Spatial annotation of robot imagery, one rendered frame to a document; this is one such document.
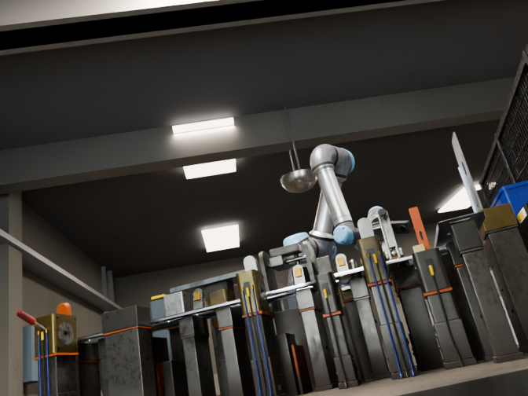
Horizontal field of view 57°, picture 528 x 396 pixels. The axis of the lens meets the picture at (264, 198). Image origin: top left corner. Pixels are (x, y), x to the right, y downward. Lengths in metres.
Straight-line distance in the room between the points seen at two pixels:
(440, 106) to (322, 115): 1.24
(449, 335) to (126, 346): 0.88
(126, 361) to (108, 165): 3.53
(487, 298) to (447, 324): 0.18
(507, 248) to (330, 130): 3.75
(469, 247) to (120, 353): 0.99
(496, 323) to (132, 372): 0.96
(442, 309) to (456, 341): 0.08
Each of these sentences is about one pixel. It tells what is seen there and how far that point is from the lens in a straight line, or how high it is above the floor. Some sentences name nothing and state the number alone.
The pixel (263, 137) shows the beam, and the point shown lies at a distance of 4.86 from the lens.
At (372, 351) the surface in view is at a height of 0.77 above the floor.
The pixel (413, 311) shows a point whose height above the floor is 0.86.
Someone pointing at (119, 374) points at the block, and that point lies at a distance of 1.53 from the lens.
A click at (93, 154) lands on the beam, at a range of 4.99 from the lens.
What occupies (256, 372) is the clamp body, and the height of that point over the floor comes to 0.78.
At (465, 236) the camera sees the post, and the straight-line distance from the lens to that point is 1.12.
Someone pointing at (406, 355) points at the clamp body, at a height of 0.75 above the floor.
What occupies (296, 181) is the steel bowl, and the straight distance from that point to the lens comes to 4.59.
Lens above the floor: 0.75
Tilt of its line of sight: 21 degrees up
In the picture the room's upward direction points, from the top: 11 degrees counter-clockwise
